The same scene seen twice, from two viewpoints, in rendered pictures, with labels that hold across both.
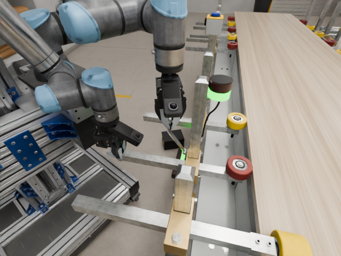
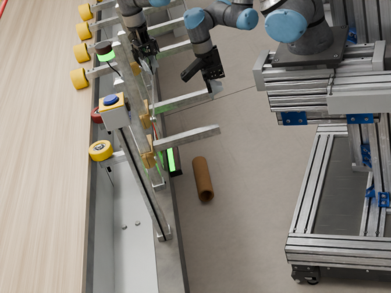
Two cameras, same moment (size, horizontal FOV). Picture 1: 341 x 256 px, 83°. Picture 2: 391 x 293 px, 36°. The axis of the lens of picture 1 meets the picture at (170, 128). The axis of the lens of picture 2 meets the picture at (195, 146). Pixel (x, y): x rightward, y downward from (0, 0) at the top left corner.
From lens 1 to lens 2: 2.51 m
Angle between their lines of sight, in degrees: 105
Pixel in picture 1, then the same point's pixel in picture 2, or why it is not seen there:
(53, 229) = (344, 165)
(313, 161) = (38, 139)
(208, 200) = not seen: hidden behind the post
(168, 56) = not seen: hidden behind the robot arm
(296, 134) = (41, 157)
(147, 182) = not seen: outside the picture
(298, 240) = (74, 72)
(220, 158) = (131, 208)
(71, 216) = (337, 181)
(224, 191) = (125, 179)
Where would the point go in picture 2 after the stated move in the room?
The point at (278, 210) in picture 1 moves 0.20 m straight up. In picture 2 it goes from (78, 101) to (59, 57)
